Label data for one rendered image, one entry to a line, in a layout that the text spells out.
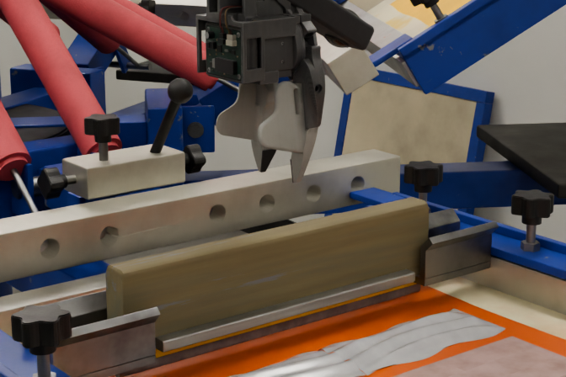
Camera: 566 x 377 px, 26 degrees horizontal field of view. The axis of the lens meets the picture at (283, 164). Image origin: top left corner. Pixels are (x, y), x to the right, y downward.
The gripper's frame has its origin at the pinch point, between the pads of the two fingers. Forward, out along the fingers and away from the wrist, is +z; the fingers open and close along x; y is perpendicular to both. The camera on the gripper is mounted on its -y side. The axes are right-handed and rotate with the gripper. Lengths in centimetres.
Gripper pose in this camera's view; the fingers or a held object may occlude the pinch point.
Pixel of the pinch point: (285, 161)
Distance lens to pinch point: 112.5
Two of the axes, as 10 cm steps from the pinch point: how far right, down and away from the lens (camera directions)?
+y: -7.9, 1.5, -5.9
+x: 6.1, 1.9, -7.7
